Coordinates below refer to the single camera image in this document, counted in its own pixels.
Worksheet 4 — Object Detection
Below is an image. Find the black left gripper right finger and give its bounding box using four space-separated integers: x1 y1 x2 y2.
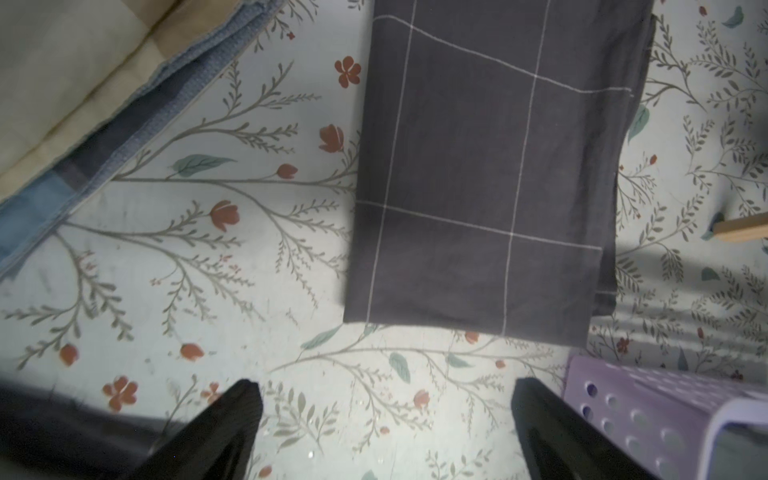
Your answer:
511 378 653 480

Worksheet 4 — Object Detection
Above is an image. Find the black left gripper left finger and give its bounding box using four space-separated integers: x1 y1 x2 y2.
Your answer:
123 379 264 480

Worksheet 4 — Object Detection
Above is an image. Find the purple plastic basket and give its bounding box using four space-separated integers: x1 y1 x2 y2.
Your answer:
563 356 767 479

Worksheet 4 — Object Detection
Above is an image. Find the dark grey checked pillowcase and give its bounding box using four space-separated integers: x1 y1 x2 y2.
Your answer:
344 1 655 348
1 381 186 479

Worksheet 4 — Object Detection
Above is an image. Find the dark grey checked pillowcase back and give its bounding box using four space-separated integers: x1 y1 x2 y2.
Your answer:
344 1 655 348

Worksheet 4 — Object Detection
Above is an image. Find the beige grey folded pillowcase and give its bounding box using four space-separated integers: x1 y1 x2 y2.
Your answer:
1 1 280 273

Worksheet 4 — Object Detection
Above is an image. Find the wooden easel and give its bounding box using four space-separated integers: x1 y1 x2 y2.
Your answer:
712 213 768 243

